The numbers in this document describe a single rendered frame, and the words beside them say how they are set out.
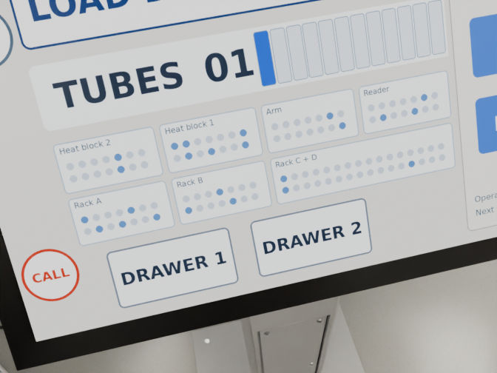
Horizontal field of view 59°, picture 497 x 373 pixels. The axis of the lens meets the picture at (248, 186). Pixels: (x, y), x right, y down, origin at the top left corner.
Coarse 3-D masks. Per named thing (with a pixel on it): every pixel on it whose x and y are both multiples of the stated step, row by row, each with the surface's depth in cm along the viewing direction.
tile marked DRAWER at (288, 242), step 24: (288, 216) 34; (312, 216) 34; (336, 216) 34; (360, 216) 34; (264, 240) 34; (288, 240) 34; (312, 240) 34; (336, 240) 35; (360, 240) 35; (264, 264) 34; (288, 264) 34; (312, 264) 35
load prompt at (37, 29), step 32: (32, 0) 29; (64, 0) 29; (96, 0) 29; (128, 0) 29; (160, 0) 30; (192, 0) 30; (224, 0) 30; (256, 0) 30; (288, 0) 31; (320, 0) 31; (32, 32) 29; (64, 32) 29; (96, 32) 30; (128, 32) 30
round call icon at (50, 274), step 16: (16, 256) 32; (32, 256) 32; (48, 256) 32; (64, 256) 32; (32, 272) 32; (48, 272) 32; (64, 272) 32; (80, 272) 32; (32, 288) 32; (48, 288) 32; (64, 288) 33; (80, 288) 33; (32, 304) 32; (48, 304) 33
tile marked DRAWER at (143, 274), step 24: (168, 240) 33; (192, 240) 33; (216, 240) 33; (120, 264) 33; (144, 264) 33; (168, 264) 33; (192, 264) 33; (216, 264) 34; (120, 288) 33; (144, 288) 33; (168, 288) 34; (192, 288) 34; (216, 288) 34
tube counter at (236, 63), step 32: (416, 0) 32; (256, 32) 31; (288, 32) 31; (320, 32) 31; (352, 32) 32; (384, 32) 32; (416, 32) 32; (224, 64) 31; (256, 64) 31; (288, 64) 32; (320, 64) 32; (352, 64) 32; (384, 64) 32; (224, 96) 31
